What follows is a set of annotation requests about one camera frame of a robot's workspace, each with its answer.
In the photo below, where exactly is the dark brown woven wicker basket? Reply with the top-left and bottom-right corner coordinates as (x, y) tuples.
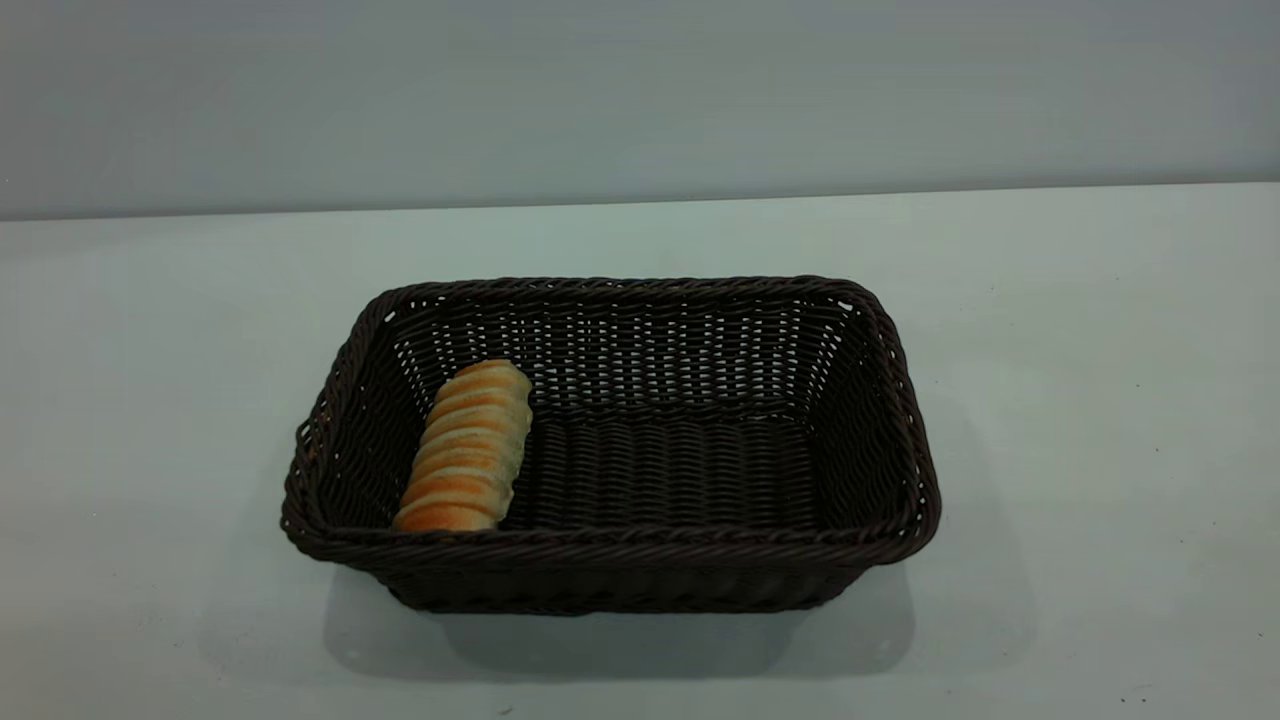
(280, 274), (942, 615)

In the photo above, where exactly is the ridged golden bread loaf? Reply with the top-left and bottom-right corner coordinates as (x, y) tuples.
(392, 359), (534, 533)

